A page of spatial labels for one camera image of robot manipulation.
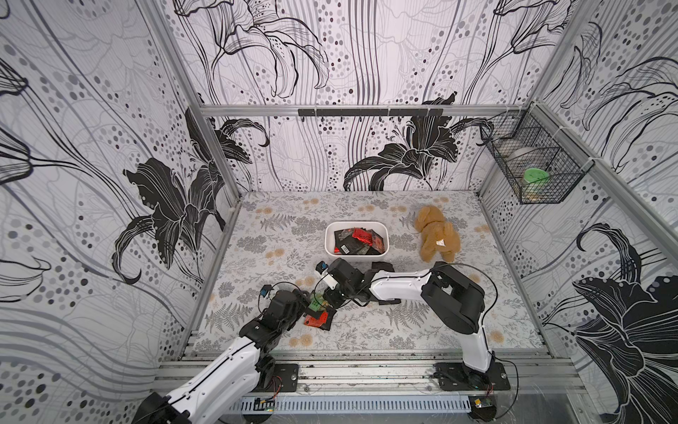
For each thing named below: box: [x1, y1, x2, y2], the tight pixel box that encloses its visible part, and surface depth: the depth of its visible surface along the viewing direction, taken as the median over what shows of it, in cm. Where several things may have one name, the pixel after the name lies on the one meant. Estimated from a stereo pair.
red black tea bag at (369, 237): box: [351, 227, 385, 254], surface depth 100 cm
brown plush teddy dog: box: [414, 204, 462, 264], surface depth 95 cm
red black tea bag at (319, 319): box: [302, 307, 338, 332], surface depth 85 cm
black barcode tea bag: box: [333, 227, 366, 256], surface depth 100 cm
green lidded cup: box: [523, 167, 550, 185], surface depth 80 cm
